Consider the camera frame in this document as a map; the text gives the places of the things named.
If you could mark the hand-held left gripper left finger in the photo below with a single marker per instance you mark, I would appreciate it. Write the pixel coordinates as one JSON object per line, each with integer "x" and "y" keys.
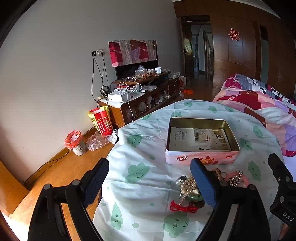
{"x": 96, "y": 183}

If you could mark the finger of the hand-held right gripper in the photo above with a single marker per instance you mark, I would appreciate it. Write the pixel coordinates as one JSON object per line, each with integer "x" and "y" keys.
{"x": 278, "y": 166}

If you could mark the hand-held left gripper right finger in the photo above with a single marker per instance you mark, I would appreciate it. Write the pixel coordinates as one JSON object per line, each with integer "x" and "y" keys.
{"x": 203, "y": 183}

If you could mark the green jade bangle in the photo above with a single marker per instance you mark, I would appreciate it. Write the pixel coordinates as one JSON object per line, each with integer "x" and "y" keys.
{"x": 194, "y": 198}

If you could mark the pink tin box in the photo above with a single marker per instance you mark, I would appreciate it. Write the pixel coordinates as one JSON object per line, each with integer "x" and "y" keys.
{"x": 185, "y": 158}

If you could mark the pink bangle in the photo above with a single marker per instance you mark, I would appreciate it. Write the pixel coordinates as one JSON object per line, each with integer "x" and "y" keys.
{"x": 245, "y": 181}

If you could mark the trash bin with red bag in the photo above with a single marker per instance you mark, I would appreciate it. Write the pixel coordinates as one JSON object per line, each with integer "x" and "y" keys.
{"x": 77, "y": 146}

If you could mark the crumpled clear plastic bag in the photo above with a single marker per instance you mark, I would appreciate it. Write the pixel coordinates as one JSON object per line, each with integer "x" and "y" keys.
{"x": 99, "y": 141}

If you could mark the printed paper leaflet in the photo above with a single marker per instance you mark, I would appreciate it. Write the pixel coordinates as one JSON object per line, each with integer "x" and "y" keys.
{"x": 198, "y": 139}

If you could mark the red and yellow paper bag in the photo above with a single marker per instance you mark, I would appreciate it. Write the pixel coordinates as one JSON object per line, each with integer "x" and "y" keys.
{"x": 103, "y": 122}

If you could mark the wooden television cabinet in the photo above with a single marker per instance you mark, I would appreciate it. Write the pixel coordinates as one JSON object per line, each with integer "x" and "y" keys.
{"x": 115, "y": 113}

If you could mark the pink patchwork quilt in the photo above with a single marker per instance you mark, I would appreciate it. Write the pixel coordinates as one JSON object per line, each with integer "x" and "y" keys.
{"x": 254, "y": 97}

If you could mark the white cardboard box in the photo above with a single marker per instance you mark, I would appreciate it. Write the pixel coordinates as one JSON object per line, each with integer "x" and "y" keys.
{"x": 118, "y": 96}

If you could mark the orange bag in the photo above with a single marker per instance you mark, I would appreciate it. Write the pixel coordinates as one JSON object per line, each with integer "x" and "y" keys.
{"x": 188, "y": 91}

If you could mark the wooden wardrobe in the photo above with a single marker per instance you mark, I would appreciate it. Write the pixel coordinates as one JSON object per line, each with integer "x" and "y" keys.
{"x": 240, "y": 58}

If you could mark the black television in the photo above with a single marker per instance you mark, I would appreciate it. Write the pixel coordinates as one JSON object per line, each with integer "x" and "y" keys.
{"x": 129, "y": 70}

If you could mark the pile of small packets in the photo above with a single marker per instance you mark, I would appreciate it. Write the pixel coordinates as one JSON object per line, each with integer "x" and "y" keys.
{"x": 143, "y": 71}

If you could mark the white mug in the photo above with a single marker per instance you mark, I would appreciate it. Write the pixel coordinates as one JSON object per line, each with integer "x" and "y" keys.
{"x": 158, "y": 70}

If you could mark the wooden door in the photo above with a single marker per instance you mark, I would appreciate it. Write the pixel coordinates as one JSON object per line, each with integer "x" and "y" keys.
{"x": 187, "y": 62}

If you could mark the red patchwork television cover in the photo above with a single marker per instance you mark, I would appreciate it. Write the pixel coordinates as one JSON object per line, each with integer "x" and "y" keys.
{"x": 129, "y": 51}

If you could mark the red paper decoration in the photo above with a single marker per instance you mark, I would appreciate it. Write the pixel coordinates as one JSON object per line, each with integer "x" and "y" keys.
{"x": 234, "y": 34}

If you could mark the wall socket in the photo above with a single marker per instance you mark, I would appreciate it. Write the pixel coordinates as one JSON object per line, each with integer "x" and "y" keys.
{"x": 97, "y": 52}

